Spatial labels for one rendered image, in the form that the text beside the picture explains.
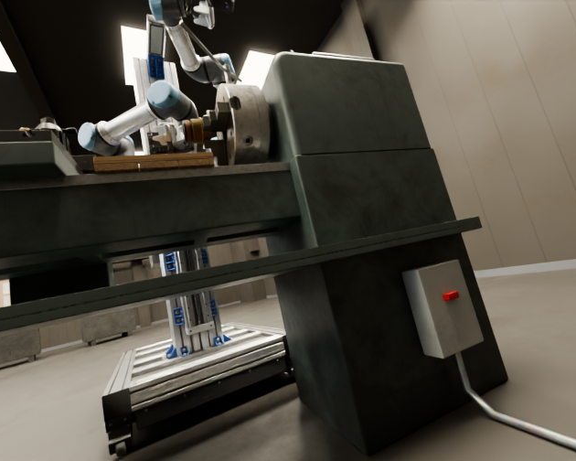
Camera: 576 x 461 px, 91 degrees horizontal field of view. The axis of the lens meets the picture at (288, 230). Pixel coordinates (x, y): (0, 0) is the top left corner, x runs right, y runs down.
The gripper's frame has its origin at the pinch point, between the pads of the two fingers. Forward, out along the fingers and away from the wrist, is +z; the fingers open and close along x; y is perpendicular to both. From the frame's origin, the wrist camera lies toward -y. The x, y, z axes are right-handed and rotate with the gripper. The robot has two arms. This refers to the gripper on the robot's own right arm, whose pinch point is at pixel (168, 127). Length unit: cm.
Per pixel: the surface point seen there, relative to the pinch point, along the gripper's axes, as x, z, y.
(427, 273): -65, 26, -65
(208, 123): -0.6, 3.0, -12.7
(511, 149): 21, -81, -336
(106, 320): -61, -676, 166
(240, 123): -5.8, 11.3, -21.4
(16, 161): -20.0, 19.8, 33.0
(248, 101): 1.8, 12.5, -25.4
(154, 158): -18.4, 14.8, 5.4
